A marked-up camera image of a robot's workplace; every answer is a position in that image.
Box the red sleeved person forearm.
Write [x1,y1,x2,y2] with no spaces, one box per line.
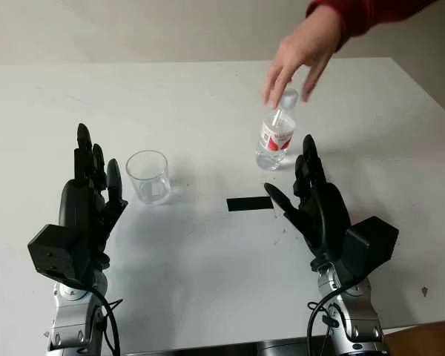
[305,0,445,53]

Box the bare person hand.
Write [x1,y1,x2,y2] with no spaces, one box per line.
[263,4,344,109]

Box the dark grey robot torso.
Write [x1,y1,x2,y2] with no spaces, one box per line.
[121,340,343,356]

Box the black tape strip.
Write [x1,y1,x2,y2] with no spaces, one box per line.
[225,196,275,213]

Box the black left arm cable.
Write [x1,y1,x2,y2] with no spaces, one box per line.
[73,280,124,356]

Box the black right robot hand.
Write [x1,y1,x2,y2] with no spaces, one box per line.
[263,133,352,271]

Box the clear plastic water bottle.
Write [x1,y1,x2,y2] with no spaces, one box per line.
[254,88,300,172]

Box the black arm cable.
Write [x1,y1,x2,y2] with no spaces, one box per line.
[306,276,361,356]
[73,280,124,356]

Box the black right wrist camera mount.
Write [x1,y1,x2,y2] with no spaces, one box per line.
[342,216,400,283]

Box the clear glass cup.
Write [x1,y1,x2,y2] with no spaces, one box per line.
[125,149,171,205]

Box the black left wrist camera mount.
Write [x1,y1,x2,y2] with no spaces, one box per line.
[27,223,94,287]

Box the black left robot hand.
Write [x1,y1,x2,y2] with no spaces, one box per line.
[57,122,129,277]

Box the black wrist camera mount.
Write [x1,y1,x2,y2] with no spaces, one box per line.
[342,216,400,283]
[27,223,94,287]

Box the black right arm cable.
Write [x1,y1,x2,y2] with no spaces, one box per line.
[306,276,361,356]

